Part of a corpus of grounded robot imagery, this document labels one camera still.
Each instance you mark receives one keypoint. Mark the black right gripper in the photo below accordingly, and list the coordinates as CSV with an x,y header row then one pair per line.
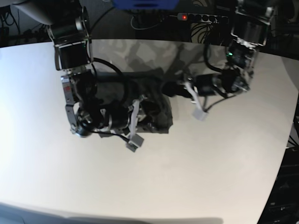
x,y
116,118

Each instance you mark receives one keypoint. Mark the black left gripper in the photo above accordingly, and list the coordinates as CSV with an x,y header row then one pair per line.
x,y
206,86

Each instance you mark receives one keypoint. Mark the grey T-shirt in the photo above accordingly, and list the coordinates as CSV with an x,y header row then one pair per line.
x,y
155,114

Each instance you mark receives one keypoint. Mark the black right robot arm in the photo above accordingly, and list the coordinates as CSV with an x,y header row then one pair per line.
x,y
68,28

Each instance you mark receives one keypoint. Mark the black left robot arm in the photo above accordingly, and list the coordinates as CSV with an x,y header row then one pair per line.
x,y
251,29

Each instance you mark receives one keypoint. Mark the black power strip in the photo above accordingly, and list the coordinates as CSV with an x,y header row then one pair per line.
x,y
202,18

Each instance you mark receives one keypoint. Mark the blue plastic box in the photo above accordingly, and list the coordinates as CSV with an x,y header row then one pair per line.
x,y
145,4

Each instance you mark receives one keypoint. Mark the black OpenArm base box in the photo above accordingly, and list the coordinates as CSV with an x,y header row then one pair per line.
x,y
282,206

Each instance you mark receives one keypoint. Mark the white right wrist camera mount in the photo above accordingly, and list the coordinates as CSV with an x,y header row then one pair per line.
x,y
135,141

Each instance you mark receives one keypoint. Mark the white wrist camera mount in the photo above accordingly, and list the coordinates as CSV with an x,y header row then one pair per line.
x,y
135,141
199,112

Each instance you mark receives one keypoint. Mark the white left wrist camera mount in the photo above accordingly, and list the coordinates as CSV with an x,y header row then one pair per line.
x,y
199,112

